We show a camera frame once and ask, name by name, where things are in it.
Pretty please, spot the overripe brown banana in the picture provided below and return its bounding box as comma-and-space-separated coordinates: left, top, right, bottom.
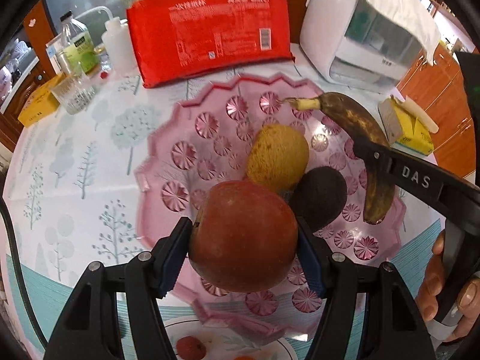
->
283, 92, 395, 225

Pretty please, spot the red apple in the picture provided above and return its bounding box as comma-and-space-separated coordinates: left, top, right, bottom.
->
189, 180, 298, 293

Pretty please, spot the pink glass fruit bowl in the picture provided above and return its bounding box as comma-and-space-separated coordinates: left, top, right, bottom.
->
135, 73, 406, 344

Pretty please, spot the red paper cup package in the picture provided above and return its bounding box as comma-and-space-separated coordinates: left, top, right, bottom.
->
124, 0, 291, 88

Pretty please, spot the white blue carton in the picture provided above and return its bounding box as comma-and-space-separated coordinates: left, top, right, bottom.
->
46, 36, 62, 75

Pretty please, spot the clear drinking glass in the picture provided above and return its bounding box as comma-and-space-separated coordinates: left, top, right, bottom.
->
51, 68, 96, 115

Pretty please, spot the yellow tissue pack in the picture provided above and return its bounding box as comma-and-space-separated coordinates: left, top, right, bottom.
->
377, 95, 439, 155

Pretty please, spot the yellow pear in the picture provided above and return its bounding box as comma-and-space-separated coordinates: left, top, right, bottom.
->
246, 124, 309, 194

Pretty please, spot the white appliance with cloth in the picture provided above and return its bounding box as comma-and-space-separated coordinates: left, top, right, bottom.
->
299, 0, 440, 94

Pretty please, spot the green label plastic bottle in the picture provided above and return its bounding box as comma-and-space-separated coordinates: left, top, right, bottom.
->
60, 10, 98, 74

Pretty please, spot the red lychee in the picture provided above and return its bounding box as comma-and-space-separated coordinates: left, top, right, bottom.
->
176, 336, 207, 360

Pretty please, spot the person right hand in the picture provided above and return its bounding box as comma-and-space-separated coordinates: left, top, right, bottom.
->
416, 231, 480, 342

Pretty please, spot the dark avocado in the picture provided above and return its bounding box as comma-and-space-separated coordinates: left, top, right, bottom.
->
289, 166, 347, 233

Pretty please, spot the small metal can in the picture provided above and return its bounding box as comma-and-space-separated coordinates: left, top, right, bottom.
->
55, 50, 72, 76

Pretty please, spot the yellow tin box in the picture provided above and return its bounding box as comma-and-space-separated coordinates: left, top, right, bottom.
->
18, 73, 66, 128

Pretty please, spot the white squeeze bottle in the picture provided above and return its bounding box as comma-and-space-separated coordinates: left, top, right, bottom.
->
75, 6, 137, 77

